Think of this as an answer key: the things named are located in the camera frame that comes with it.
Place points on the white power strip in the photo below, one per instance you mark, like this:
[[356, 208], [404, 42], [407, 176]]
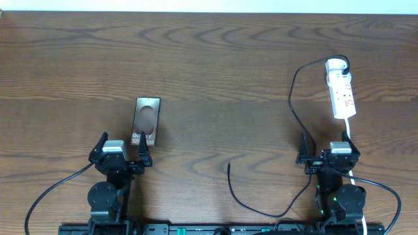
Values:
[[341, 94]]

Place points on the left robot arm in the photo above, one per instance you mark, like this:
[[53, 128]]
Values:
[[109, 199]]

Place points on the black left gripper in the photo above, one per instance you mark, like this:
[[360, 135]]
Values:
[[144, 160]]

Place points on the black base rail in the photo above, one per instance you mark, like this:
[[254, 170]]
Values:
[[165, 229]]

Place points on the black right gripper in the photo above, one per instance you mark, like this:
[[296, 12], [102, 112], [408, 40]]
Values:
[[315, 163]]

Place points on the white charger plug adapter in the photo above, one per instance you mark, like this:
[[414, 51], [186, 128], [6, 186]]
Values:
[[335, 64]]

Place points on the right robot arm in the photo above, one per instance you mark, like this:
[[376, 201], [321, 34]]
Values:
[[341, 204]]

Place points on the bronze Galaxy smartphone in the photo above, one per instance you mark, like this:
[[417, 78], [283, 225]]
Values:
[[146, 119]]

